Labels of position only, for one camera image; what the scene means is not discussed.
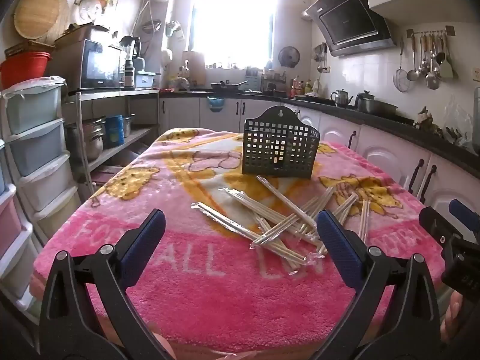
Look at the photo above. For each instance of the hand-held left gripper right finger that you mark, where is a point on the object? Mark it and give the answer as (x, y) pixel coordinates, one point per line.
(339, 240)

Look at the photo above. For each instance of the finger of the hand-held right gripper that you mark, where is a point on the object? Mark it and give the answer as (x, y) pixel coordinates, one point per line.
(437, 223)
(467, 217)

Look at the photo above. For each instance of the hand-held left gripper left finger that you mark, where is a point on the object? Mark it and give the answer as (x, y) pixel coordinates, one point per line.
(144, 240)

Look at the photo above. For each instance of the pile of chopsticks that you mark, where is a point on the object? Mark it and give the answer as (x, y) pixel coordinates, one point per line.
(262, 238)

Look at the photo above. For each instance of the black perforated utensil holder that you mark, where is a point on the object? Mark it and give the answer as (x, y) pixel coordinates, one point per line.
(277, 146)

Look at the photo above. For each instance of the row of hanging kitchen utensils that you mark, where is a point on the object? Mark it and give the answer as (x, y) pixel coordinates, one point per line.
(431, 78)

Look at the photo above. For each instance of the person's right hand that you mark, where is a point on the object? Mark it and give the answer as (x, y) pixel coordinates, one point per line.
(450, 318)

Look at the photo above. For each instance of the pink printed blanket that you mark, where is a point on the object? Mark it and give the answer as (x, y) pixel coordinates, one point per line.
(225, 288)

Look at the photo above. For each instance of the black kitchen countertop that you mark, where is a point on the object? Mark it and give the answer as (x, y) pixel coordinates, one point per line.
(412, 129)

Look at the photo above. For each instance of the clear plastic bag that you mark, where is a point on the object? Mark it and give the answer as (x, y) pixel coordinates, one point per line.
(459, 120)

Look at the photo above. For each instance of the white base cabinets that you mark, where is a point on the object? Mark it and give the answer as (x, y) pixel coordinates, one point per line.
(375, 146)

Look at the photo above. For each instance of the brown dried plant clump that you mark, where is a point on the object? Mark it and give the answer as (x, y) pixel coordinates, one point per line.
(427, 122)

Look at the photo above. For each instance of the stacked steel pots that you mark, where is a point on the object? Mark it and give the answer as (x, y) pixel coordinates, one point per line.
(92, 140)

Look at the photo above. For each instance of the blue canister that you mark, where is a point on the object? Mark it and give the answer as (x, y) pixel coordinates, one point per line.
(114, 131)

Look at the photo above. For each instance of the small steel pot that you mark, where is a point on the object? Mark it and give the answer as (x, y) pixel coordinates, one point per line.
(128, 125)

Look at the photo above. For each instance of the steel cooking pot with lid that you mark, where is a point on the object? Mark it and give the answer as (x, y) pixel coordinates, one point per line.
(375, 105)

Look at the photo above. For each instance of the pastel plastic drawer tower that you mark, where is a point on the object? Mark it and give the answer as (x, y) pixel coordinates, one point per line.
(37, 157)

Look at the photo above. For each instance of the metal kettle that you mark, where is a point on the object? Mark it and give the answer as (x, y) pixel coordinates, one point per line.
(341, 98)

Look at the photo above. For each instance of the blue hanging basket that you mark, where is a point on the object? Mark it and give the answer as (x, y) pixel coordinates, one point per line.
(216, 105)

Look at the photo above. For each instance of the group of condiment bottles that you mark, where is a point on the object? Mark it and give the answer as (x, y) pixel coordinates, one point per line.
(300, 88)

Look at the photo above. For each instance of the white storage box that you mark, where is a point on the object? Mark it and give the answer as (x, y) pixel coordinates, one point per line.
(145, 80)

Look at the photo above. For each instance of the countertop blender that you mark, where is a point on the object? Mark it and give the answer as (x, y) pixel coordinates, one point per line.
(129, 71)

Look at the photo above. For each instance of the black frying pan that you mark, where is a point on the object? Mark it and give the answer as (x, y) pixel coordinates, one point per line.
(225, 85)

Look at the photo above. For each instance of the light wooden cutting board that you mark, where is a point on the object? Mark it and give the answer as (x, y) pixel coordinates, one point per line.
(194, 69)

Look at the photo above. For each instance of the black microwave oven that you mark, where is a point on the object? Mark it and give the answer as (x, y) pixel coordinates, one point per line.
(99, 65)

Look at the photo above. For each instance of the small round fan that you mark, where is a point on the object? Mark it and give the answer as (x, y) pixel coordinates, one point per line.
(288, 57)

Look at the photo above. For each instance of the red plastic bucket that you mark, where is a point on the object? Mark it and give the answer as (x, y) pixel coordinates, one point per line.
(22, 69)

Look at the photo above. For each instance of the black range hood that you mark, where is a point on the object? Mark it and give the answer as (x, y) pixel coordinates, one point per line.
(348, 22)

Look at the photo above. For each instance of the kitchen window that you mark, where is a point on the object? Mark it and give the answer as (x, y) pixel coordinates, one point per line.
(232, 22)

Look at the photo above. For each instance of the round bamboo basket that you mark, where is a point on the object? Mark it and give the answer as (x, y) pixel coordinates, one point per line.
(39, 11)

